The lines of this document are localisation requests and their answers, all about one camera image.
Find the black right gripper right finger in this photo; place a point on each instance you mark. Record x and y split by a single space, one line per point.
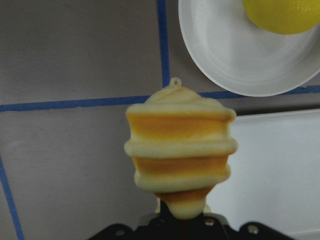
255 231

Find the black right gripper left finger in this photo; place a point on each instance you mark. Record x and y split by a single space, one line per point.
116 231

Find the toy bread croissant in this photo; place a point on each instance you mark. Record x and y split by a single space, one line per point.
180 143

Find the white plate with lemon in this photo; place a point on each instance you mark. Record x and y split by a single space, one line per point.
242 58

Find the cream tray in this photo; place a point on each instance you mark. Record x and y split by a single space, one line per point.
275 174

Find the yellow lemon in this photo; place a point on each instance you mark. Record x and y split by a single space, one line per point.
284 17

